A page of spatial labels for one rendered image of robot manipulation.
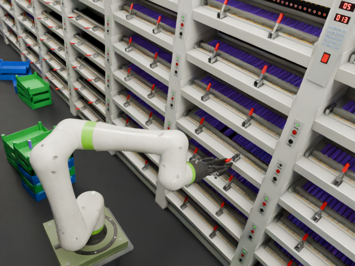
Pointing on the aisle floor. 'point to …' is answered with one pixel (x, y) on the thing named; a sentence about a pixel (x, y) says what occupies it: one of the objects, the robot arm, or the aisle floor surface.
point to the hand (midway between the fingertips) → (224, 163)
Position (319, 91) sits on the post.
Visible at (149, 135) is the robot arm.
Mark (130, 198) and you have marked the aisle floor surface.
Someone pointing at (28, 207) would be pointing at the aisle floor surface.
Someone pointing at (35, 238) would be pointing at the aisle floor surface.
